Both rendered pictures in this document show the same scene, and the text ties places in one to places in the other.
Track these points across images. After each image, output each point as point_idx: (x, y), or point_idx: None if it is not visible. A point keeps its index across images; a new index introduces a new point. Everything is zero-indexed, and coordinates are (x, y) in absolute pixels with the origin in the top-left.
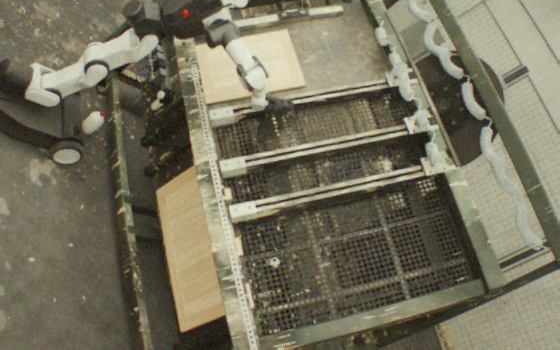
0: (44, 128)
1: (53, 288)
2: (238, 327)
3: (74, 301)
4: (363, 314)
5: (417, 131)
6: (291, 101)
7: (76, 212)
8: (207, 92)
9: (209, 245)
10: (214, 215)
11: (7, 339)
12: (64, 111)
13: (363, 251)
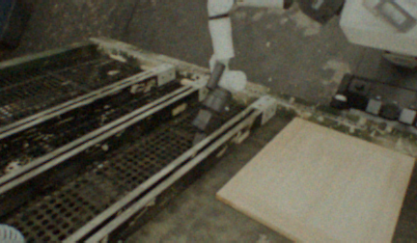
0: (368, 58)
1: (245, 54)
2: (112, 41)
3: (233, 67)
4: (12, 64)
5: None
6: (198, 122)
7: (293, 94)
8: (311, 124)
9: None
10: (181, 65)
11: (229, 15)
12: (387, 84)
13: (27, 97)
